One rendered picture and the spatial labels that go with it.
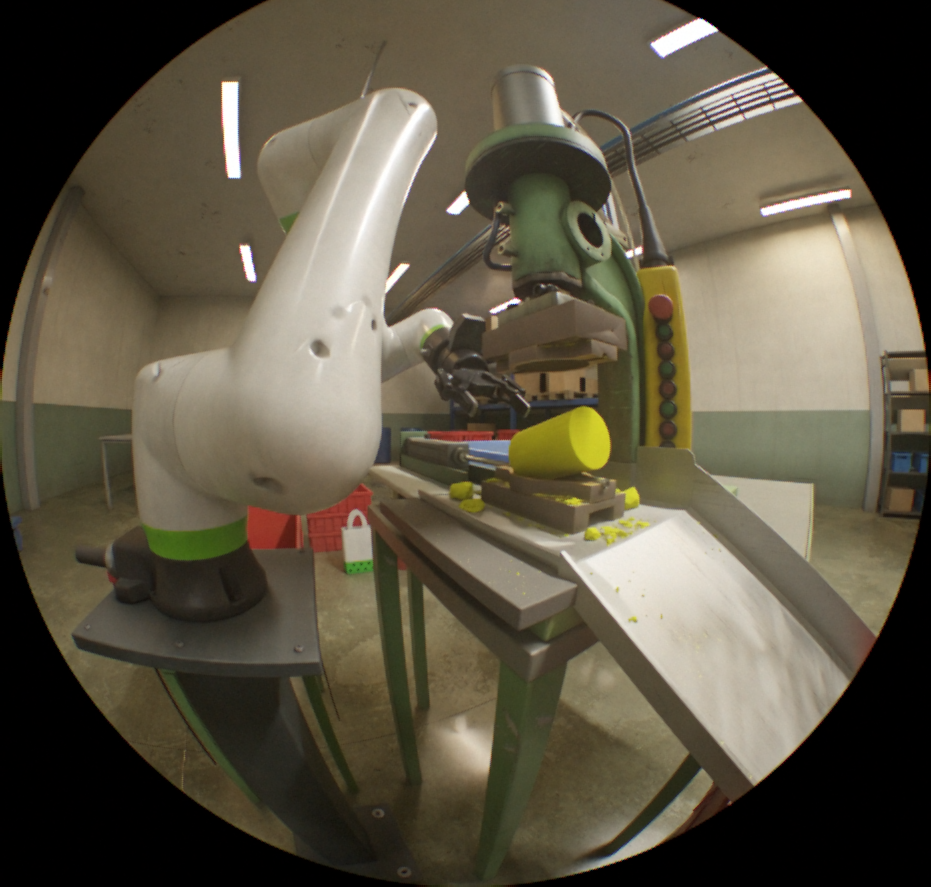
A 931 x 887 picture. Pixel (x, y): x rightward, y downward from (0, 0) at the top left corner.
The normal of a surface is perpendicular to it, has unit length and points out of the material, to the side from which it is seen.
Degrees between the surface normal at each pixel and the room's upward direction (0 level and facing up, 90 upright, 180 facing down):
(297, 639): 0
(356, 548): 85
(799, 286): 90
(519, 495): 90
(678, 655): 30
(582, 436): 74
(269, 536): 90
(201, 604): 62
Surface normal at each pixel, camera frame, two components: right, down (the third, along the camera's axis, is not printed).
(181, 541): 0.50, 0.30
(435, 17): -0.01, 1.00
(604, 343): 0.50, 0.00
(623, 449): -0.87, 0.00
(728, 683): 0.25, -0.86
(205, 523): 0.87, 0.01
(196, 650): 0.01, -1.00
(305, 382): 0.55, -0.30
